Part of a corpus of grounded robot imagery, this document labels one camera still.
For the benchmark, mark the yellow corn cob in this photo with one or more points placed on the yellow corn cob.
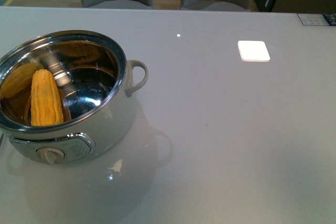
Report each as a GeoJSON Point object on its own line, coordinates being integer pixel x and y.
{"type": "Point", "coordinates": [46, 105]}

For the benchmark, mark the white electric cooking pot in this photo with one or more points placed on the white electric cooking pot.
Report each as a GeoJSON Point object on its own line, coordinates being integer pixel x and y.
{"type": "Point", "coordinates": [95, 84]}

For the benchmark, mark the black white table label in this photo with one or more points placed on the black white table label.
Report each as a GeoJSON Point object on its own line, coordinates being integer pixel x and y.
{"type": "Point", "coordinates": [317, 19]}

